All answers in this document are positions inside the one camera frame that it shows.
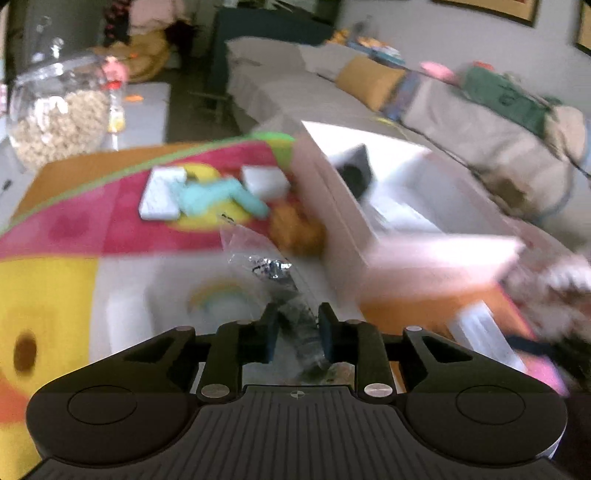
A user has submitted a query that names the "pink clothes pile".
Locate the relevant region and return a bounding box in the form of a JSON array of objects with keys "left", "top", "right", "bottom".
[{"left": 129, "top": 0, "right": 185, "bottom": 35}]

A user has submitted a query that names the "beige covered sofa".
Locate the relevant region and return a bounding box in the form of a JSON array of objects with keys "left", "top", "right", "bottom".
[{"left": 226, "top": 37, "right": 591, "bottom": 222}]

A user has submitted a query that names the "green cushion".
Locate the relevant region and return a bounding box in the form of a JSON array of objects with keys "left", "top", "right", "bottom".
[{"left": 462, "top": 67, "right": 561, "bottom": 137}]

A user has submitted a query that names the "teal plastic object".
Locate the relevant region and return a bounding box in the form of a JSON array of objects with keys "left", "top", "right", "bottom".
[{"left": 178, "top": 179, "right": 271, "bottom": 219}]

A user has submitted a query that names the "white remote control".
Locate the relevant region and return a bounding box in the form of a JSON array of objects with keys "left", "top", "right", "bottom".
[{"left": 139, "top": 167, "right": 188, "bottom": 221}]

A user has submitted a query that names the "glass jar with cereal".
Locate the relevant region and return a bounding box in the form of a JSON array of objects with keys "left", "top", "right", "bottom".
[{"left": 7, "top": 16, "right": 112, "bottom": 172}]

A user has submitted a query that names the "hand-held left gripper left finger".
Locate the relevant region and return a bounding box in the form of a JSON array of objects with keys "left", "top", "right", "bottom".
[{"left": 123, "top": 303, "right": 280, "bottom": 404}]

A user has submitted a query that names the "clear plastic bag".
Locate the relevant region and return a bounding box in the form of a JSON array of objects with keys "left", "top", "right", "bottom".
[{"left": 219, "top": 215, "right": 338, "bottom": 384}]

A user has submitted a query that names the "pink soft item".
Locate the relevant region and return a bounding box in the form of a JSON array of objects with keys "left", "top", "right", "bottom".
[{"left": 420, "top": 61, "right": 455, "bottom": 84}]

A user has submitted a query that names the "white flat box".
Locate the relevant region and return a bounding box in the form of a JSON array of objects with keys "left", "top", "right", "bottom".
[{"left": 445, "top": 300, "right": 529, "bottom": 374}]

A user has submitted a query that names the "yellow plush toy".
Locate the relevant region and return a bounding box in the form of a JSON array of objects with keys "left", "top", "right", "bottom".
[{"left": 92, "top": 30, "right": 171, "bottom": 84}]

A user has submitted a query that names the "white rectangular block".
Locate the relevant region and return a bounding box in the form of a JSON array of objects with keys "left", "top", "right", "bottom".
[{"left": 241, "top": 165, "right": 291, "bottom": 201}]

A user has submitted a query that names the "colourful printed mat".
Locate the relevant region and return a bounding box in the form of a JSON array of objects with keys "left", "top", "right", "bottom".
[{"left": 0, "top": 131, "right": 571, "bottom": 480}]

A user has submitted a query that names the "dark grey object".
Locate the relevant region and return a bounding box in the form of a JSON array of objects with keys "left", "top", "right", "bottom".
[{"left": 335, "top": 144, "right": 375, "bottom": 199}]

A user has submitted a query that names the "small bottle with red cap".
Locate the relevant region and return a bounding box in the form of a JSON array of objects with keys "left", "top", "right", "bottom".
[{"left": 105, "top": 58, "right": 127, "bottom": 151}]

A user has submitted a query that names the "orange snack packet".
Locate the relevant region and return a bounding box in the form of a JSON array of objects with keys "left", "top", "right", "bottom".
[{"left": 268, "top": 203, "right": 326, "bottom": 257}]

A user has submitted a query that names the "pile of colourful books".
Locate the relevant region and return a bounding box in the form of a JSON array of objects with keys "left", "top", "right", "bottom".
[{"left": 323, "top": 28, "right": 407, "bottom": 65}]

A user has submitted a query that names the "dark floral garment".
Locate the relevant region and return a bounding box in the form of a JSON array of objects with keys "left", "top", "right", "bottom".
[{"left": 104, "top": 0, "right": 132, "bottom": 47}]

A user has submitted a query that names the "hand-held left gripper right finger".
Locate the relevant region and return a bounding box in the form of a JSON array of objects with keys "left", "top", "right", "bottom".
[{"left": 318, "top": 303, "right": 472, "bottom": 404}]

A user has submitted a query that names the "framed wall picture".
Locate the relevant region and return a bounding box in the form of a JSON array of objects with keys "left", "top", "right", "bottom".
[
  {"left": 434, "top": 0, "right": 541, "bottom": 26},
  {"left": 575, "top": 0, "right": 591, "bottom": 51}
]

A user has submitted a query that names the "blue patterned cushion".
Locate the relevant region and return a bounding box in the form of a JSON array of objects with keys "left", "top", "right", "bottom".
[{"left": 383, "top": 71, "right": 423, "bottom": 123}]

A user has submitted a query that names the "wooden stool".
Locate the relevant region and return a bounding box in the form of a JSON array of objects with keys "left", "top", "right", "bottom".
[{"left": 189, "top": 88, "right": 232, "bottom": 123}]

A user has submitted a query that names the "yellow cushion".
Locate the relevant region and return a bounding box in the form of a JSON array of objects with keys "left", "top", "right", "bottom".
[{"left": 335, "top": 56, "right": 407, "bottom": 112}]

